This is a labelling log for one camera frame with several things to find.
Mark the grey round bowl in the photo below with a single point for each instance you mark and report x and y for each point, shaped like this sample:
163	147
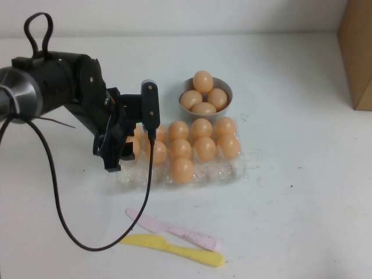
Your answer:
186	114

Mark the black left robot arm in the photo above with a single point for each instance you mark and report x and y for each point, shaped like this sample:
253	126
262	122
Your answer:
58	84

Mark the yellow plastic knife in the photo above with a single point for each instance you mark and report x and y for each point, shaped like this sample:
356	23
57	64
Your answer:
174	249

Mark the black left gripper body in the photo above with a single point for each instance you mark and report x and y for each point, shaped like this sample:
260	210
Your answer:
130	107

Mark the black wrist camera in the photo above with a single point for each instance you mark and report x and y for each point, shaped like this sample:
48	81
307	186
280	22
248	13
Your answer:
150	104

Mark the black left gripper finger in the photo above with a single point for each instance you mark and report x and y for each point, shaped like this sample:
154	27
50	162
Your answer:
128	157
112	157

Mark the brown cardboard box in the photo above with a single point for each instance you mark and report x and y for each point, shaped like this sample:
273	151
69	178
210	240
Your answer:
357	58

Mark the clear plastic egg tray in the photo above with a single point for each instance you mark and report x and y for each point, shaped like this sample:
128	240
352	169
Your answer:
209	173

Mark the pink plastic knife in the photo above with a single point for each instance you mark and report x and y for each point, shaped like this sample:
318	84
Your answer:
174	229

